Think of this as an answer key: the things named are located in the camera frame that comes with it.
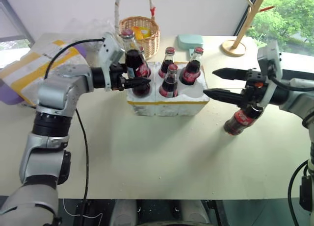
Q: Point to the white foam crate yellow tape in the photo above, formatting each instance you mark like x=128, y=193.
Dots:
x=191, y=96

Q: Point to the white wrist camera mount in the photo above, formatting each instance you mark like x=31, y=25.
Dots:
x=111, y=53
x=268, y=57

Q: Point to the yellow taped box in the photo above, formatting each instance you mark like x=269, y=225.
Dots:
x=32, y=64

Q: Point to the yellow item in basket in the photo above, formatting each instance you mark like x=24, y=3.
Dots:
x=138, y=32

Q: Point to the wooden rack with round base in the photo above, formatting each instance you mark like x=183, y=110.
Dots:
x=234, y=48

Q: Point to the glass cola bottle red cap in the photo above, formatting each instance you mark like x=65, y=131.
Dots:
x=241, y=119
x=133, y=60
x=170, y=85
x=191, y=71
x=168, y=64

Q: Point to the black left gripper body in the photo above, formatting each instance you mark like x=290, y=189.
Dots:
x=115, y=76

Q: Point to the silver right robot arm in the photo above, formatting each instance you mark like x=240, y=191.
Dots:
x=298, y=93

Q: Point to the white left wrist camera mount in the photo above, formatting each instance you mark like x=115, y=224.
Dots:
x=111, y=53

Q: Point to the grey window frame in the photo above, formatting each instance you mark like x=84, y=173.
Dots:
x=22, y=22

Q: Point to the mint green plastic tray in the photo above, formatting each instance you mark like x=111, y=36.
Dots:
x=190, y=41

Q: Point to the dark window frame post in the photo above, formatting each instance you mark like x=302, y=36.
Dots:
x=246, y=14

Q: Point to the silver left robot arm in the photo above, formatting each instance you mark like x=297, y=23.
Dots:
x=59, y=88

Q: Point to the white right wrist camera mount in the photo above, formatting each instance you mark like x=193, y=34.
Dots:
x=268, y=57

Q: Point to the pale rounded shape under table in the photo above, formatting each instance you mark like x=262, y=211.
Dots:
x=193, y=212
x=123, y=212

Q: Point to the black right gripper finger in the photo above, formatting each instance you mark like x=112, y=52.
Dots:
x=225, y=94
x=231, y=74

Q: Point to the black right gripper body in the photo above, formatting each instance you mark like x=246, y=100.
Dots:
x=253, y=93

